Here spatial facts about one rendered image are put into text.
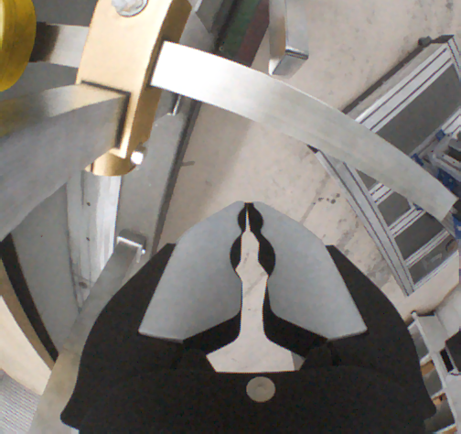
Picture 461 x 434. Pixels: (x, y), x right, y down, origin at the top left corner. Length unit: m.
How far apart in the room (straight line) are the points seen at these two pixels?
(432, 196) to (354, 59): 0.94
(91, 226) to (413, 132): 1.13
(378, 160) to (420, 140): 0.93
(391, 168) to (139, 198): 0.33
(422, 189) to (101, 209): 0.53
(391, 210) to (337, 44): 0.75
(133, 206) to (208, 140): 0.71
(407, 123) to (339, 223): 0.65
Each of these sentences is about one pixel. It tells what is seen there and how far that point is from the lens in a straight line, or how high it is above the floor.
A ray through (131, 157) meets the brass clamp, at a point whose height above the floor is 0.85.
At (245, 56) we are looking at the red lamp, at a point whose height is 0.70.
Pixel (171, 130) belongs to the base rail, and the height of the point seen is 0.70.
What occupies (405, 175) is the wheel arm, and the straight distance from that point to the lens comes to 0.21.
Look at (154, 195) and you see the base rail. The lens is 0.37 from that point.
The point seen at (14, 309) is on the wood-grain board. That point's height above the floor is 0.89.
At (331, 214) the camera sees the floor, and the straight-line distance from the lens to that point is 1.29.
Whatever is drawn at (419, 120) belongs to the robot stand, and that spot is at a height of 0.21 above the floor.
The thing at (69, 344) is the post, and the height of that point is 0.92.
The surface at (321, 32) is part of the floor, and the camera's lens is 1.09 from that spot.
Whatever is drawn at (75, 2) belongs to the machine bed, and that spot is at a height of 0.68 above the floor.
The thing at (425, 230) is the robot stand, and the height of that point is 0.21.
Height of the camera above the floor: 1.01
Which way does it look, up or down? 60 degrees down
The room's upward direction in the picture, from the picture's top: 176 degrees counter-clockwise
